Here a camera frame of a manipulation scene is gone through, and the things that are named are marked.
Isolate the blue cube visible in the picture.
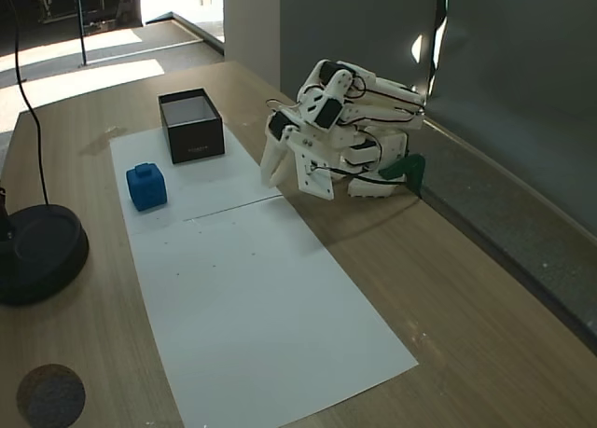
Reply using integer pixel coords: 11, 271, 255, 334
125, 162, 169, 213

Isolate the dark brown open box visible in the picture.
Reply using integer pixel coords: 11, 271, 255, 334
157, 88, 227, 165

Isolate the small white paper sheet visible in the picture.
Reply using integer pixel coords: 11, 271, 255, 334
109, 123, 284, 236

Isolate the green table clamp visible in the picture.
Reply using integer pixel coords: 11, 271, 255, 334
378, 153, 428, 194

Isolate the large white paper sheet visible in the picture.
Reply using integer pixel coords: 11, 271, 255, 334
127, 194, 420, 428

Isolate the thin dark metal pole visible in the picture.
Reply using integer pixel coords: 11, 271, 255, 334
76, 0, 90, 69

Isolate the dark grey partition panel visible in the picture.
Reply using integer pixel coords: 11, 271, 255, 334
422, 0, 597, 242

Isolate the black round stand base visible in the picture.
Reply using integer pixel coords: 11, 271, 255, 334
0, 185, 90, 308

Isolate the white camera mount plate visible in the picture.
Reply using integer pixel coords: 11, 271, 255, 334
291, 138, 336, 201

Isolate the black camera cable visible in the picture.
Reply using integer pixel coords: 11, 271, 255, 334
308, 164, 408, 186

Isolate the black stand cable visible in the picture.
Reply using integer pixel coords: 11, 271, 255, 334
6, 0, 53, 208

